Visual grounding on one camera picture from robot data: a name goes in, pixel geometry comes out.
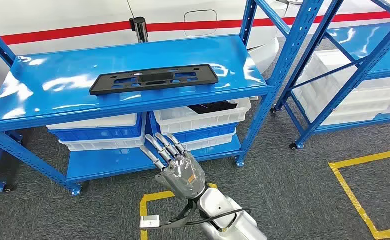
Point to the white car with red stripe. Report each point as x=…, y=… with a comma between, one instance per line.
x=65, y=16

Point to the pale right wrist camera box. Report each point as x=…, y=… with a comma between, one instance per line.
x=149, y=221

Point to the black stanchion post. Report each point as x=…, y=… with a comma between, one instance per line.
x=140, y=28

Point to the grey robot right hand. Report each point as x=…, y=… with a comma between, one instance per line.
x=184, y=175

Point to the stacked white plastic crates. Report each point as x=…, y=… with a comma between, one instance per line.
x=330, y=89

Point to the blue plastic crate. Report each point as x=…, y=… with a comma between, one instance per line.
x=95, y=134
x=208, y=132

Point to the black parts in crate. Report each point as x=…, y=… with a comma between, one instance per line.
x=211, y=107

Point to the black plastic car part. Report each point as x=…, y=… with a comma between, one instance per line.
x=102, y=87

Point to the blue metal shelf rack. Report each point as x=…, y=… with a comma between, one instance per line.
x=374, y=49
x=82, y=76

